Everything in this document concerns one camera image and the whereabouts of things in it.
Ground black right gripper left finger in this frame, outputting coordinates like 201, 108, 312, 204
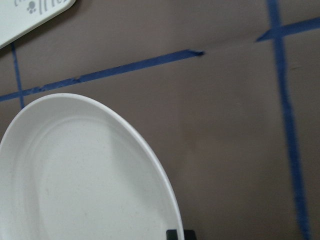
166, 227, 178, 240

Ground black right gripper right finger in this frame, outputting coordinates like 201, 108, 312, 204
183, 224, 197, 240

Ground white bear serving tray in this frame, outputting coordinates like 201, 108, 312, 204
0, 0, 76, 48

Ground beige round plate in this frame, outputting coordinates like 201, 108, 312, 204
0, 93, 184, 240

